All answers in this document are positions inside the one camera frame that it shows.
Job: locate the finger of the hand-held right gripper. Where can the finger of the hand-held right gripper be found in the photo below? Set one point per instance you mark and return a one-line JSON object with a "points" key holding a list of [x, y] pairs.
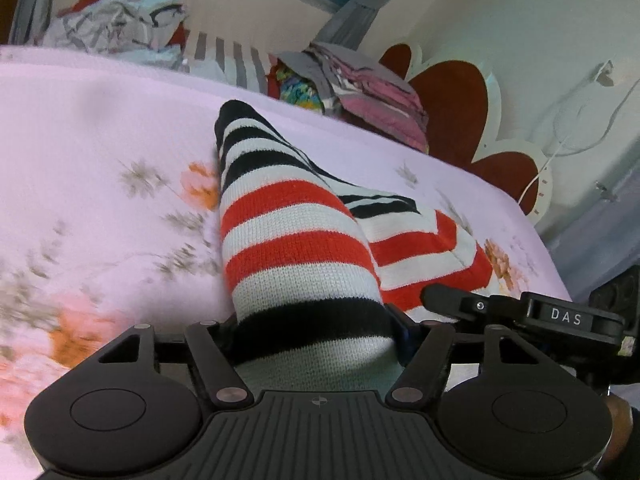
{"points": [[450, 300]]}

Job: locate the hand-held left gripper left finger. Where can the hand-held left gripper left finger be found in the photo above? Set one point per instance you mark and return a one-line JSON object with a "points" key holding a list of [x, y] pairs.
{"points": [[210, 357]]}

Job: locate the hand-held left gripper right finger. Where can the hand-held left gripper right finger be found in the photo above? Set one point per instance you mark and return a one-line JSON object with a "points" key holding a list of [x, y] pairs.
{"points": [[407, 334]]}

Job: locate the red white black striped sweater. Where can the red white black striped sweater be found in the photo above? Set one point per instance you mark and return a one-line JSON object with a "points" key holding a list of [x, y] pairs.
{"points": [[295, 240]]}

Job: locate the person's right forearm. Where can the person's right forearm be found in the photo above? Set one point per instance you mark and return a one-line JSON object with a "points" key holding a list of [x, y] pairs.
{"points": [[620, 430]]}

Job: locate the stack of pink grey clothes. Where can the stack of pink grey clothes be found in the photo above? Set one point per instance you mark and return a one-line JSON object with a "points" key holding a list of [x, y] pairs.
{"points": [[380, 100]]}

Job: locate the red white scalloped headboard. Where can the red white scalloped headboard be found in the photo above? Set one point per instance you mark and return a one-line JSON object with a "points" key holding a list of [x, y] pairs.
{"points": [[450, 100]]}

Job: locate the pink floral bedsheet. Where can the pink floral bedsheet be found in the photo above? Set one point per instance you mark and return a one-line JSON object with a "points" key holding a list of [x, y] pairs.
{"points": [[100, 125]]}

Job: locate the colourful floral cloth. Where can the colourful floral cloth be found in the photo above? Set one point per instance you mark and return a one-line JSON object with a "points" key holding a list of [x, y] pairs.
{"points": [[300, 90]]}

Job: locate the grey white striped cloth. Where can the grey white striped cloth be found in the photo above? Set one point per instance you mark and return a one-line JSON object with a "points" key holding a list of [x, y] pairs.
{"points": [[225, 60]]}

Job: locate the grey curtain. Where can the grey curtain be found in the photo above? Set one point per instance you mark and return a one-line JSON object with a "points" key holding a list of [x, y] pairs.
{"points": [[35, 0], [360, 15]]}

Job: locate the grey white printed cloth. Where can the grey white printed cloth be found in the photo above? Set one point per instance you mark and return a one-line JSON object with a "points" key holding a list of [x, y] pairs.
{"points": [[110, 25]]}

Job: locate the brown wooden door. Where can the brown wooden door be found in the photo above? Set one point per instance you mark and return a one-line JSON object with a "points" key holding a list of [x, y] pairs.
{"points": [[7, 15]]}

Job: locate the small grey wall fitting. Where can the small grey wall fitting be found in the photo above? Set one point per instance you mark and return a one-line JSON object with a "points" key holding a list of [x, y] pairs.
{"points": [[605, 191]]}

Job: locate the white wall charger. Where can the white wall charger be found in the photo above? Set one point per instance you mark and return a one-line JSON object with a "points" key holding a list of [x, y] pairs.
{"points": [[606, 74]]}

